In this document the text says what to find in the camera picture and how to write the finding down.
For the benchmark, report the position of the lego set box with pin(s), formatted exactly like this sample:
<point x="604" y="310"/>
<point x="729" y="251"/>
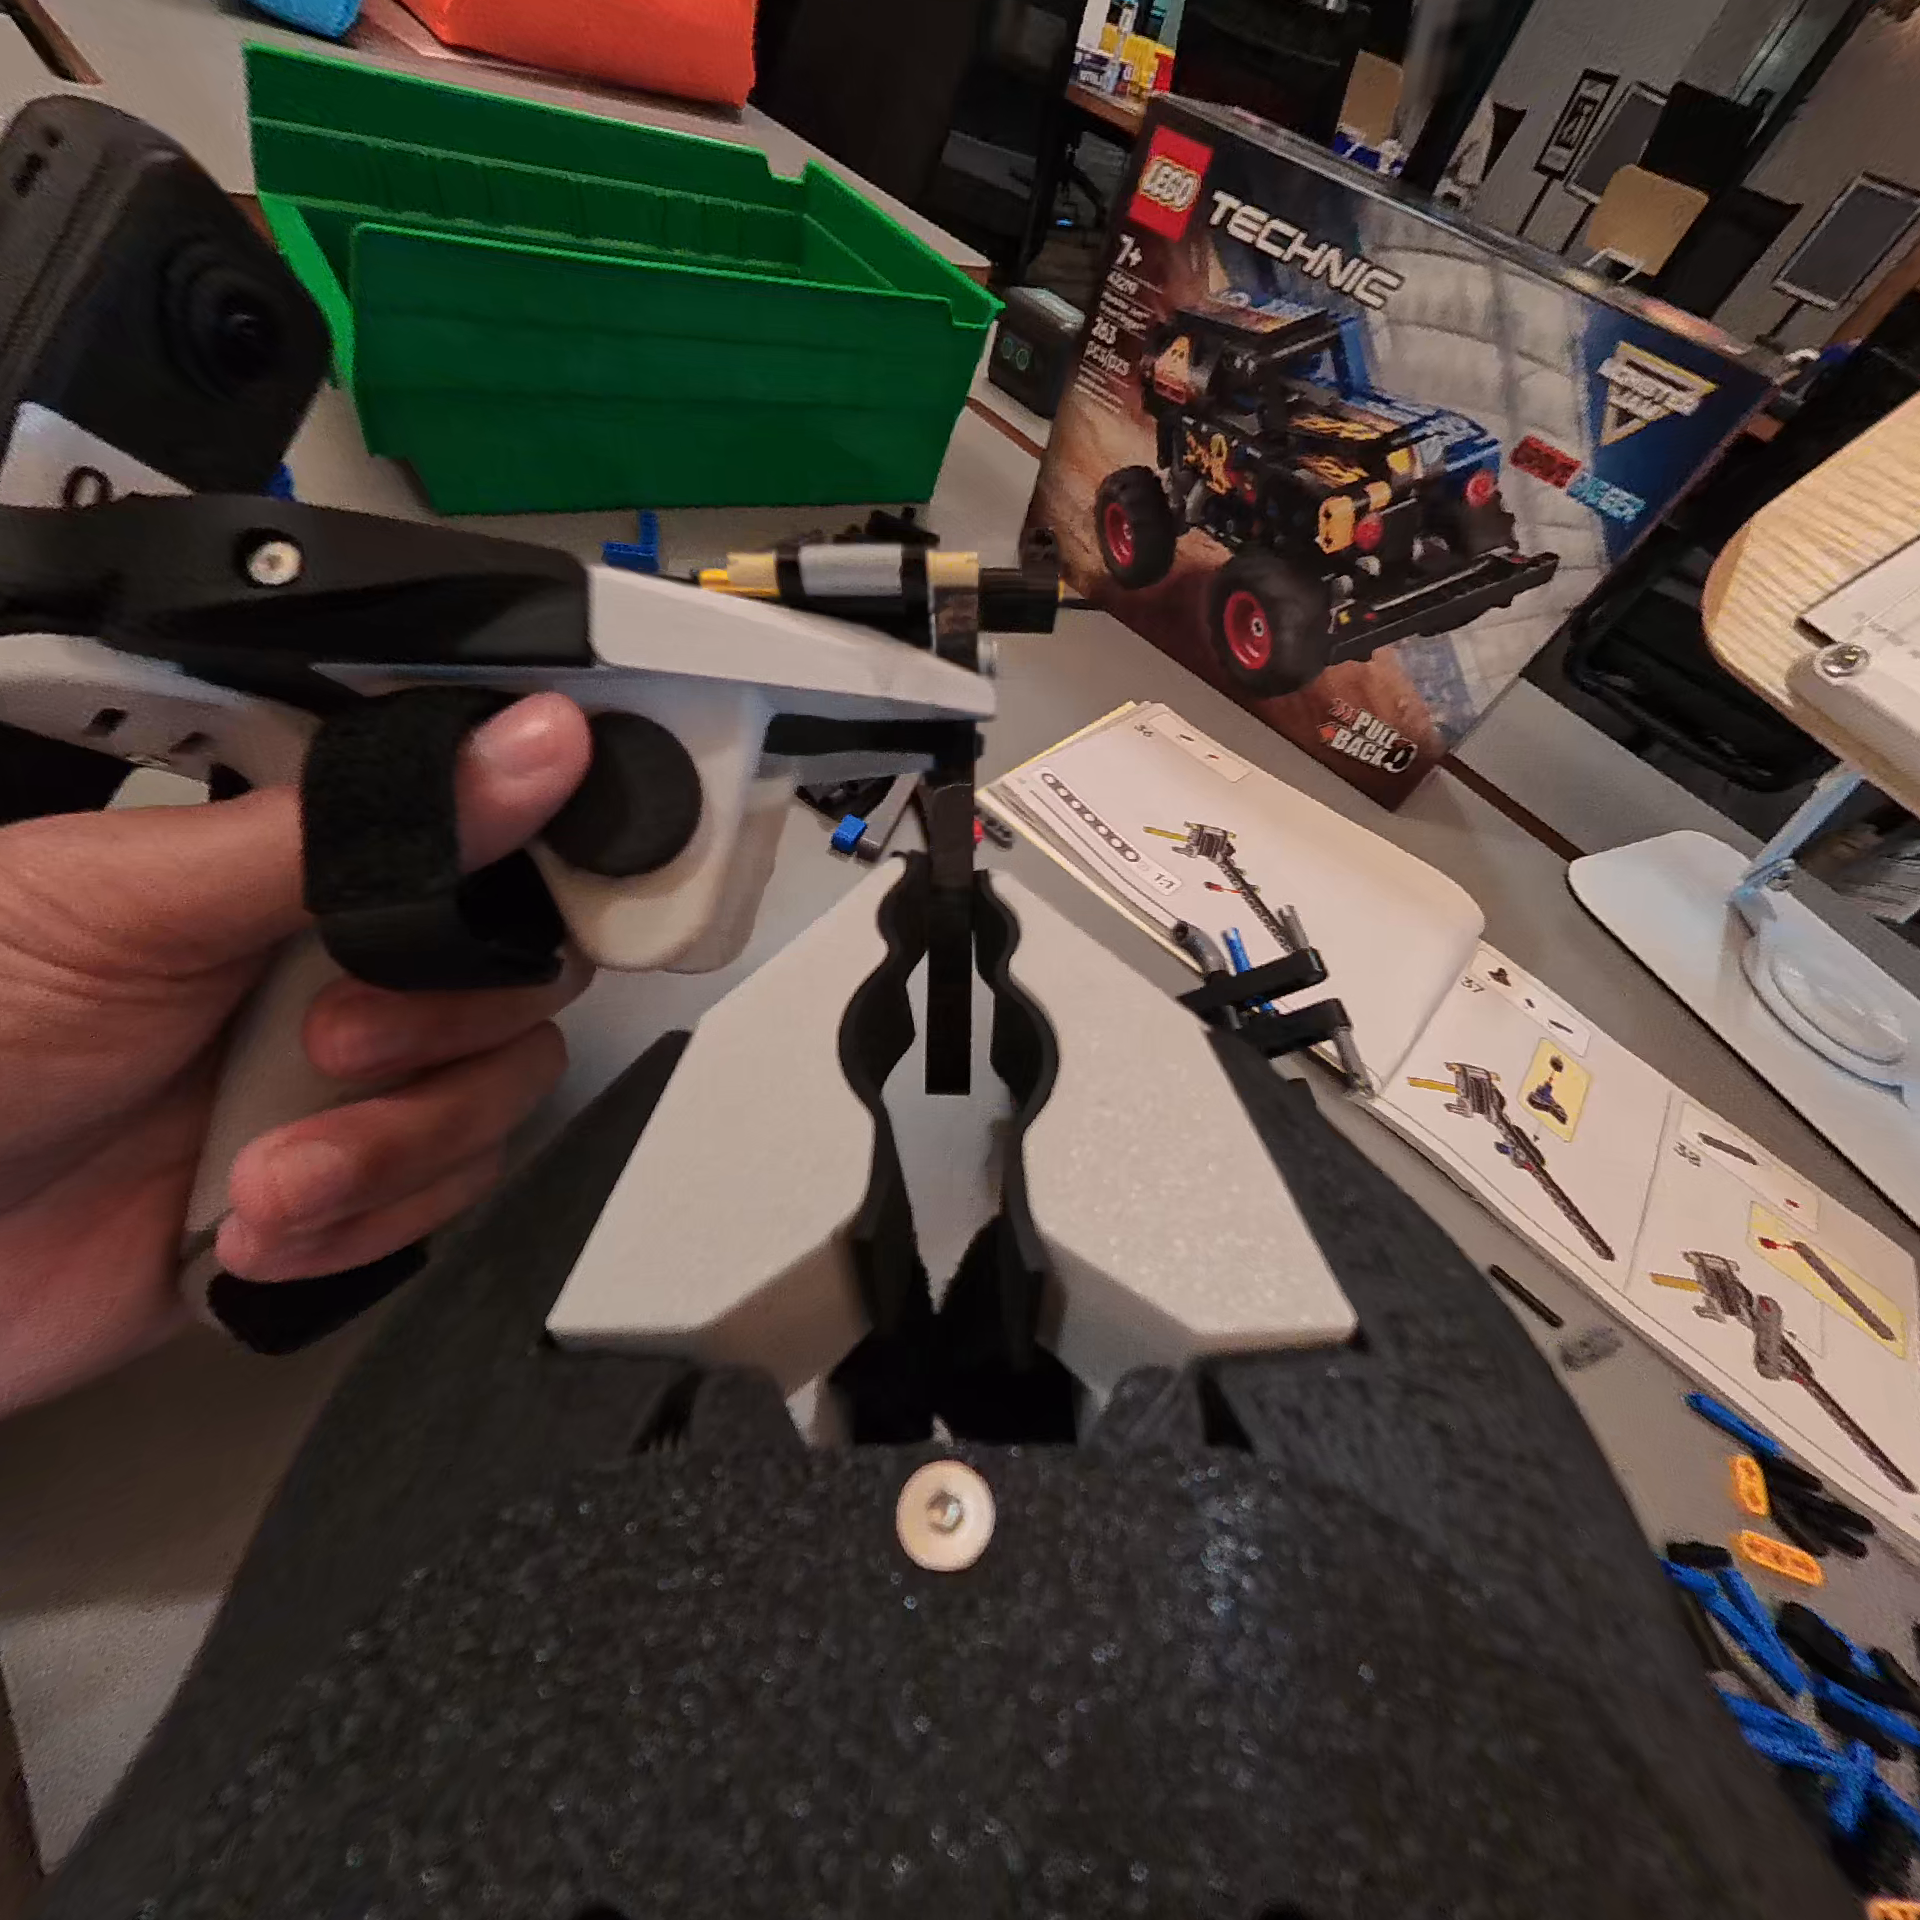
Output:
<point x="1351" y="453"/>

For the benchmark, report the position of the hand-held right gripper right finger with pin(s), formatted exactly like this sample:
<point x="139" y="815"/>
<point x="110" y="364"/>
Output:
<point x="1188" y="1185"/>

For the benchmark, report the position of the black chair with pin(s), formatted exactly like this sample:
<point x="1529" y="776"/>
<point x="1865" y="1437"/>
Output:
<point x="1680" y="675"/>

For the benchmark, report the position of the green plastic bin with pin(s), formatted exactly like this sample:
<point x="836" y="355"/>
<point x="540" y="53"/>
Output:
<point x="631" y="376"/>

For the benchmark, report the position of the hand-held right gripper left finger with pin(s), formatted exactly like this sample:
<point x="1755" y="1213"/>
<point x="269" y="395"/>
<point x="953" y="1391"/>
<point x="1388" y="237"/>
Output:
<point x="721" y="1185"/>

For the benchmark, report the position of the small orange lego liftarm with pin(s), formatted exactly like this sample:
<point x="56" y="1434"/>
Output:
<point x="1748" y="1484"/>

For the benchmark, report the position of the person's left hand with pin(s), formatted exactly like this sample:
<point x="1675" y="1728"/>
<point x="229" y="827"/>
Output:
<point x="107" y="1049"/>

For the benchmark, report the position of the black power station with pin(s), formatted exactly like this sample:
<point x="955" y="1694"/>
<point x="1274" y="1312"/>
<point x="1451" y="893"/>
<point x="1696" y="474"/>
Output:
<point x="1036" y="355"/>

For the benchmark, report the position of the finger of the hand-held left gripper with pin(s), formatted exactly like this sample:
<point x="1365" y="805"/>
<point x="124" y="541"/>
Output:
<point x="721" y="644"/>

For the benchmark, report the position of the white stand base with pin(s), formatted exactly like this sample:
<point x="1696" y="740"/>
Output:
<point x="1667" y="915"/>

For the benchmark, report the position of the dark grey lego piece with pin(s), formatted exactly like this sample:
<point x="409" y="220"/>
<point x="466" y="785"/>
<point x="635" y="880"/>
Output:
<point x="1588" y="1345"/>

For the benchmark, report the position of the white lego instruction booklet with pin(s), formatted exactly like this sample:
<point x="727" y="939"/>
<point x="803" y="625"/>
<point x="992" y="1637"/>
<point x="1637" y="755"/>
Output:
<point x="1351" y="885"/>

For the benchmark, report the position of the black lego beam assembly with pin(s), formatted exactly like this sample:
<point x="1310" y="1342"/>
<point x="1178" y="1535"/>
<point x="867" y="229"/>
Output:
<point x="949" y="1021"/>

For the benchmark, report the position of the framed picture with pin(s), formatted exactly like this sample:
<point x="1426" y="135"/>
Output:
<point x="1577" y="130"/>
<point x="1854" y="241"/>

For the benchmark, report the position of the orange cloth bag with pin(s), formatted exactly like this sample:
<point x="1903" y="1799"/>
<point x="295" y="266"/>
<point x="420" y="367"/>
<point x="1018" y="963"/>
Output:
<point x="600" y="45"/>

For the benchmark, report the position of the long orange lego liftarm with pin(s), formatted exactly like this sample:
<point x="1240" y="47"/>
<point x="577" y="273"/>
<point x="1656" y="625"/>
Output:
<point x="1778" y="1560"/>

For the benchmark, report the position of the pile of black blue pins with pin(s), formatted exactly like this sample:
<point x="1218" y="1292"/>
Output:
<point x="1755" y="1633"/>

